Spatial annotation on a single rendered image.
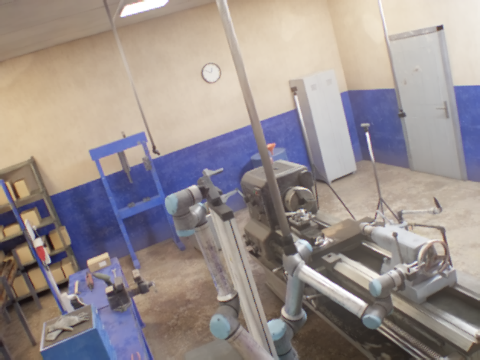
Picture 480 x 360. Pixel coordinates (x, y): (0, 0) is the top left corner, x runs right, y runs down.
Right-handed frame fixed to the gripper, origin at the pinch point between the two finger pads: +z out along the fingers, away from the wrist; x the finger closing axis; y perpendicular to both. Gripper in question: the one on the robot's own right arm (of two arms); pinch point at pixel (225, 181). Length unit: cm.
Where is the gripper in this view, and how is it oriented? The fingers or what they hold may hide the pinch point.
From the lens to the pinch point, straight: 226.9
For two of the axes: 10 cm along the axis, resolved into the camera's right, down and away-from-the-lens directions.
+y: -3.3, 4.5, 8.3
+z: 8.0, -3.3, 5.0
